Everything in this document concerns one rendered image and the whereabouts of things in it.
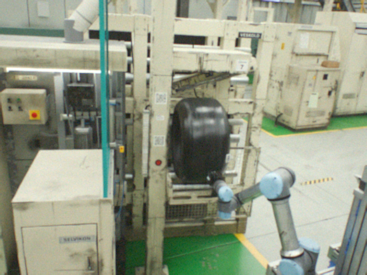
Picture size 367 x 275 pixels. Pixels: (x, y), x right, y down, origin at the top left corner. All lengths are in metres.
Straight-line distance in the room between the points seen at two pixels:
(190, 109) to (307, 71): 4.69
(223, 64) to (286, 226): 1.25
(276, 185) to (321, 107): 5.57
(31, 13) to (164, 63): 9.14
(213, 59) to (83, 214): 1.44
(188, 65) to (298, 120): 4.64
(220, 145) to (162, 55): 0.66
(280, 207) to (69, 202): 0.97
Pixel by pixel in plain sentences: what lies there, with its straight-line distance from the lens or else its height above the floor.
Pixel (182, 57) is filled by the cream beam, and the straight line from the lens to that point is 2.39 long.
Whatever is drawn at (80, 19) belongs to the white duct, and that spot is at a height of 1.95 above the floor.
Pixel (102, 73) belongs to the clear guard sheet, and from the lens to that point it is 1.29.
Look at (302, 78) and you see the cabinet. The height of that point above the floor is 1.06.
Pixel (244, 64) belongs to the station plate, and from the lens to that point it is 2.52.
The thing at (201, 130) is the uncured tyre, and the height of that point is 1.35.
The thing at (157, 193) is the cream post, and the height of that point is 0.82.
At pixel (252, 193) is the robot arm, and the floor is 1.10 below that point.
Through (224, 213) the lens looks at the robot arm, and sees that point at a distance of 1.95.
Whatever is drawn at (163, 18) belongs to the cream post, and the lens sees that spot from 2.09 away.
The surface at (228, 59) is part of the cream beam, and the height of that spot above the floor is 1.74.
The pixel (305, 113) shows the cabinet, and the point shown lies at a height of 0.38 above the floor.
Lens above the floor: 2.01
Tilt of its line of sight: 20 degrees down
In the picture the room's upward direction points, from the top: 4 degrees clockwise
